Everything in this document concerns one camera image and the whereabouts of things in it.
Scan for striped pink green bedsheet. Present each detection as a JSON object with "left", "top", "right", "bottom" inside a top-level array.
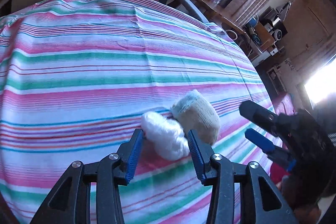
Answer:
[{"left": 1, "top": 0, "right": 273, "bottom": 223}]

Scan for beige sock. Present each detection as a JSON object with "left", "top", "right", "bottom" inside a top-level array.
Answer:
[{"left": 170, "top": 89, "right": 221, "bottom": 145}]

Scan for cardboard box with clutter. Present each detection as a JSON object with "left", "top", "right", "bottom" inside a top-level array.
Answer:
[{"left": 244, "top": 1, "right": 292, "bottom": 57}]

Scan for wooden side desk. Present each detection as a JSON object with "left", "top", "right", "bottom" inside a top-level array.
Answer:
[{"left": 195, "top": 0, "right": 247, "bottom": 35}]

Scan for white plastic bundle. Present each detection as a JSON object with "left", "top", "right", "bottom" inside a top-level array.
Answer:
[{"left": 141, "top": 111, "right": 190, "bottom": 161}]

